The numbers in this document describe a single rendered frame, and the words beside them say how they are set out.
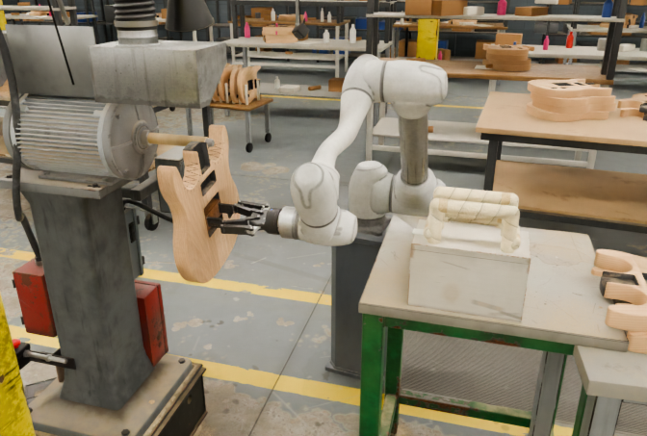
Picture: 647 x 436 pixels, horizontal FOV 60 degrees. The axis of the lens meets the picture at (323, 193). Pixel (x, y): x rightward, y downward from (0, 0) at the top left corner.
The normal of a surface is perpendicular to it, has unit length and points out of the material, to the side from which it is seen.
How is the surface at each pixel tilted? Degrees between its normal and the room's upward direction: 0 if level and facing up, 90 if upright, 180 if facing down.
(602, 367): 0
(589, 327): 0
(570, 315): 0
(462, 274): 90
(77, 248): 90
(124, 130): 86
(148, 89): 90
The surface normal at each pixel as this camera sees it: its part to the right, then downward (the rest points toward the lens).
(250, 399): 0.00, -0.93
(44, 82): -0.26, 0.36
